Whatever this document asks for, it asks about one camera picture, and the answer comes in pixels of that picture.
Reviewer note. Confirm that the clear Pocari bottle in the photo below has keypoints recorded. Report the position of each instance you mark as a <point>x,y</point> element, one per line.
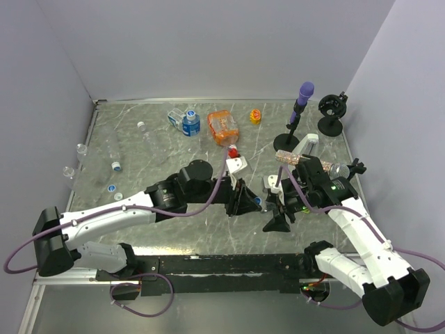
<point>81,152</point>

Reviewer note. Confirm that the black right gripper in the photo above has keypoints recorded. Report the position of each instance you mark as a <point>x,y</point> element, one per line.
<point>278,223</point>

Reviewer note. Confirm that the clear bottle front white cap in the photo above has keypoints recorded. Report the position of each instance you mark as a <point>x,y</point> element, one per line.
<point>71,177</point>

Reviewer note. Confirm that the orange plastic bottle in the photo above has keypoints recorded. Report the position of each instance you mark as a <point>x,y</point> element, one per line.
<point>223,127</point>

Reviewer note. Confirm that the black empty microphone stand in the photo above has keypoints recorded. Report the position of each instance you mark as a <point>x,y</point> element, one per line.
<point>333,108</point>

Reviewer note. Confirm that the white rectangular device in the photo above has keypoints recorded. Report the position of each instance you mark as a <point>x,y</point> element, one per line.
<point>308,145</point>

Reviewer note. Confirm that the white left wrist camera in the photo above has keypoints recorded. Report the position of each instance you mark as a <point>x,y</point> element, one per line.
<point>235,162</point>

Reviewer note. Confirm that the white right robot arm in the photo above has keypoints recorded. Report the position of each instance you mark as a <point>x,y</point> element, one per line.
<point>386,283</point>

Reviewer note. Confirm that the clear bottle blue ring cap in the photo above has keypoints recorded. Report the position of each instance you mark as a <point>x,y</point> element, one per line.
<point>111,148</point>

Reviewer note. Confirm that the yellow orange bottle cap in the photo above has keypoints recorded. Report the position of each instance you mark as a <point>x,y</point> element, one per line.
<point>255,116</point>

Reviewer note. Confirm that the glitter silver microphone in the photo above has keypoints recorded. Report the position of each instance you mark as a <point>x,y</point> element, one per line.
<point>334,170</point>

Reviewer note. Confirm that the blue water bottle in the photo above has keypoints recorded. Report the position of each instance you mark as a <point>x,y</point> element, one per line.
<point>186,122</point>

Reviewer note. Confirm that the blue Pocari bottle cap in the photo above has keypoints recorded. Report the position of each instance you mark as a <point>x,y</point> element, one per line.
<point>111,188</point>

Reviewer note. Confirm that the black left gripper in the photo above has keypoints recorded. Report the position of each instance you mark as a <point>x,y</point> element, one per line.
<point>245,202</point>

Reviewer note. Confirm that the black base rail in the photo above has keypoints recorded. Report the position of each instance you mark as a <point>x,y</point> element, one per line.
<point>284,273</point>

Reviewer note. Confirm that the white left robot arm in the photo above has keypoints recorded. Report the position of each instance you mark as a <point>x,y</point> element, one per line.
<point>63,241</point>

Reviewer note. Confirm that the purple microphone on stand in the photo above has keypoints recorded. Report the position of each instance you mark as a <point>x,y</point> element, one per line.
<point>288,142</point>

